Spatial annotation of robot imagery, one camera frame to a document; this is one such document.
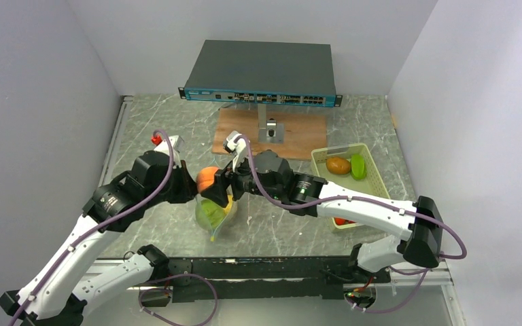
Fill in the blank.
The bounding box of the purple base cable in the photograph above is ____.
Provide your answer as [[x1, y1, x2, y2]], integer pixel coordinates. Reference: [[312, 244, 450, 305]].
[[137, 272, 218, 326]]

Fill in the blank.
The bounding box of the silver metal stand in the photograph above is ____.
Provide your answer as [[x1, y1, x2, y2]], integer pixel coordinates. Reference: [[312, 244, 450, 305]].
[[257, 104, 285, 144]]

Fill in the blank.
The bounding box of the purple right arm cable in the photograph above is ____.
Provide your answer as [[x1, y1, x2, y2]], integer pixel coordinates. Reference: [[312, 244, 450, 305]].
[[234, 134, 468, 315]]

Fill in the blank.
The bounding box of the brown wooden board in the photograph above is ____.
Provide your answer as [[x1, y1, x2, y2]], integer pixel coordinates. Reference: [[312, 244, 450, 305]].
[[212, 108, 327, 161]]

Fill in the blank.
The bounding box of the yellow star fruit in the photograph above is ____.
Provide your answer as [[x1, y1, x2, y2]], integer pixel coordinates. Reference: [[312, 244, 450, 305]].
[[223, 194, 234, 215]]

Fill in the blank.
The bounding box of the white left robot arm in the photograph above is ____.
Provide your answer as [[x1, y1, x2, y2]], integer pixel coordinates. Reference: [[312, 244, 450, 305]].
[[0, 145, 197, 325]]

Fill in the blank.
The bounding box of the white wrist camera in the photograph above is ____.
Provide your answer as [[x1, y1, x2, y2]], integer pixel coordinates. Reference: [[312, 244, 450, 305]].
[[223, 130, 248, 171], [151, 134, 184, 166]]

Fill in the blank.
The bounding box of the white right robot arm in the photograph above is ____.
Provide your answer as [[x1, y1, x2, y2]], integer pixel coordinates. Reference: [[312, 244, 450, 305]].
[[196, 150, 444, 282]]

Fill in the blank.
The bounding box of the pale green cabbage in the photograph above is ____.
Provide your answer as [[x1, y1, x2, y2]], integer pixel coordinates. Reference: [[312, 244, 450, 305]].
[[195, 199, 226, 231]]

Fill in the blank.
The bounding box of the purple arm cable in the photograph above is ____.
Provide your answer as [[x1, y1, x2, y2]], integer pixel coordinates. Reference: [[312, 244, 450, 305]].
[[7, 129, 175, 326], [234, 134, 468, 315]]

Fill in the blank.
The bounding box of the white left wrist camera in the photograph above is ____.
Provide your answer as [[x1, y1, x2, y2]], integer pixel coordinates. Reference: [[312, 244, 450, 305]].
[[151, 134, 184, 166]]

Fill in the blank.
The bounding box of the brown potato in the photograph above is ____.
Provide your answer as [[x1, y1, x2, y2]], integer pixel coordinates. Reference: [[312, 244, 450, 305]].
[[326, 157, 351, 175]]

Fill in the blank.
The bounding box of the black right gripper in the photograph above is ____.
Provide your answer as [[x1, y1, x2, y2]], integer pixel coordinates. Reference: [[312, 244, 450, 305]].
[[203, 149, 283, 206]]

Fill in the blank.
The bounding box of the pale green perforated basket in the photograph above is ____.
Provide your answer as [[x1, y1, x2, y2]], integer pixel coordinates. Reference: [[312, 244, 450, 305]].
[[310, 143, 395, 230]]

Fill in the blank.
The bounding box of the clear zip top bag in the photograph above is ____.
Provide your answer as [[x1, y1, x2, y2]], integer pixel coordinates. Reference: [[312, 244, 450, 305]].
[[194, 155, 239, 243]]

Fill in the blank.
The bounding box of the red apple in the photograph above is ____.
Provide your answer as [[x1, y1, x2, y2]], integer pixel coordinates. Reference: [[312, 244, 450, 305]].
[[334, 217, 354, 225]]

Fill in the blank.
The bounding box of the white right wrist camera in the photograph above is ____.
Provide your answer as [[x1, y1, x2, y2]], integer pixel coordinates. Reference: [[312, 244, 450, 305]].
[[223, 130, 248, 171]]

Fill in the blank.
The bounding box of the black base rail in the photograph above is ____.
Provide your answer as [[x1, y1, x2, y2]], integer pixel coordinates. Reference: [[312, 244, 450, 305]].
[[140, 256, 447, 308]]

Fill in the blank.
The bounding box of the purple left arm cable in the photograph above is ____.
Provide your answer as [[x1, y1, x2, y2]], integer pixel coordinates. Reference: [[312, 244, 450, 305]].
[[7, 129, 175, 326]]

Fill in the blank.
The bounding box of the blue grey network switch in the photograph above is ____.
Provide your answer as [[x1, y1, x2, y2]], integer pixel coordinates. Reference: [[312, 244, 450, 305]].
[[178, 39, 343, 107]]

